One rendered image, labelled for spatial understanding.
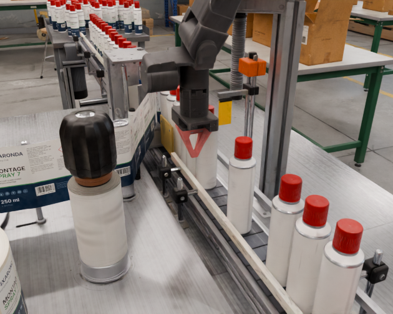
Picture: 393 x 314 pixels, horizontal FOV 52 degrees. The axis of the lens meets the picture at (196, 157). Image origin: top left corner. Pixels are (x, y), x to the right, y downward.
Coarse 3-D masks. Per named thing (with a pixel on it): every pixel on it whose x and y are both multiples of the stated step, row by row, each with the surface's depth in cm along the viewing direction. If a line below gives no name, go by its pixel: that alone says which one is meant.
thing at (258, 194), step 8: (224, 160) 93; (256, 192) 81; (264, 200) 78; (360, 288) 58; (360, 296) 57; (360, 304) 57; (368, 304) 55; (368, 312) 55; (376, 312) 54; (384, 312) 54
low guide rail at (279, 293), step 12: (192, 180) 94; (204, 192) 89; (216, 216) 83; (228, 228) 78; (240, 240) 74; (252, 252) 72; (252, 264) 71; (264, 276) 67; (276, 288) 64; (288, 300) 62; (288, 312) 61; (300, 312) 60
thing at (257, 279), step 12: (168, 156) 112; (216, 180) 101; (216, 192) 96; (204, 204) 91; (216, 204) 91; (252, 228) 83; (228, 240) 80; (252, 240) 80; (264, 240) 80; (240, 252) 77; (264, 252) 77; (264, 264) 74; (252, 276) 73; (264, 288) 69; (276, 300) 66
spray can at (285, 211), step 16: (288, 176) 62; (288, 192) 61; (272, 208) 64; (288, 208) 61; (272, 224) 64; (288, 224) 62; (272, 240) 65; (288, 240) 64; (272, 256) 66; (288, 256) 65; (272, 272) 68
